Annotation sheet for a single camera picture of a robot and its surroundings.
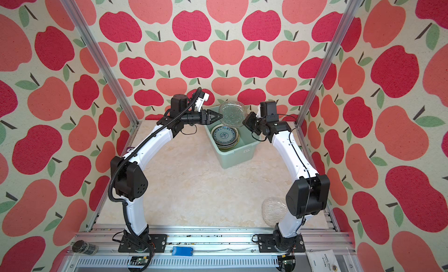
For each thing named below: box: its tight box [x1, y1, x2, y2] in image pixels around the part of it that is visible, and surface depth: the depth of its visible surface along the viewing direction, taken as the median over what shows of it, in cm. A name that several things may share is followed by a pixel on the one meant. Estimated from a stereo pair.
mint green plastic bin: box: [204, 105, 261, 170], surface depth 103 cm
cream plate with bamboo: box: [215, 136, 240, 152], surface depth 107 cm
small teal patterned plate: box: [212, 126, 238, 146], surface depth 110 cm
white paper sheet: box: [306, 249, 342, 272], surface depth 70 cm
